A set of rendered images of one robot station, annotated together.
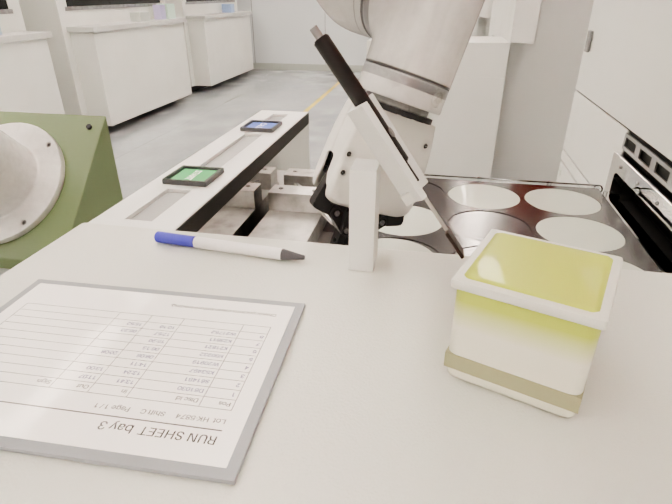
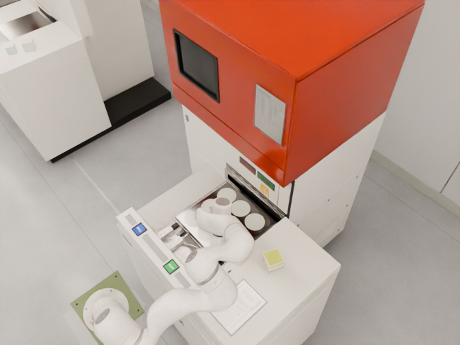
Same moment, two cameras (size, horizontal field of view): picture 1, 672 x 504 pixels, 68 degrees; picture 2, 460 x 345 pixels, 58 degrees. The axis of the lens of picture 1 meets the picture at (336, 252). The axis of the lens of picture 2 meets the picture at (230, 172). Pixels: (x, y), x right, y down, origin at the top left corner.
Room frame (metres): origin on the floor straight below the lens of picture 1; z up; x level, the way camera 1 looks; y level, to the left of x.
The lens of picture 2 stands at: (-0.16, 0.66, 2.66)
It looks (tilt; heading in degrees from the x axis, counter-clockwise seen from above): 51 degrees down; 309
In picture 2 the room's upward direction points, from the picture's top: 2 degrees counter-clockwise
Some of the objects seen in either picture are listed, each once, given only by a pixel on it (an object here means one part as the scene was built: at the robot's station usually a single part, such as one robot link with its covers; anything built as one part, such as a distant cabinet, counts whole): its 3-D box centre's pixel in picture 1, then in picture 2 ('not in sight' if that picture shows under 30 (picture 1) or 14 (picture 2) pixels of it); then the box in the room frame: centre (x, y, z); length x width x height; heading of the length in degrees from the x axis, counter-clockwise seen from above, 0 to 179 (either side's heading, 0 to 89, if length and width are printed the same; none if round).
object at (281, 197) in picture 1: (297, 198); (174, 244); (0.69, 0.06, 0.89); 0.08 x 0.03 x 0.03; 79
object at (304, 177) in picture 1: (310, 180); (165, 233); (0.77, 0.04, 0.89); 0.08 x 0.03 x 0.03; 79
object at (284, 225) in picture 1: (284, 239); (185, 257); (0.61, 0.07, 0.87); 0.36 x 0.08 x 0.03; 169
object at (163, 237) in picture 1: (227, 246); not in sight; (0.38, 0.09, 0.97); 0.14 x 0.01 x 0.01; 73
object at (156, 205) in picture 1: (236, 195); (157, 255); (0.71, 0.15, 0.89); 0.55 x 0.09 x 0.14; 169
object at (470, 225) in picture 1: (488, 227); (224, 220); (0.58, -0.19, 0.90); 0.34 x 0.34 x 0.01; 79
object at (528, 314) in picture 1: (529, 317); (272, 260); (0.24, -0.11, 1.00); 0.07 x 0.07 x 0.07; 59
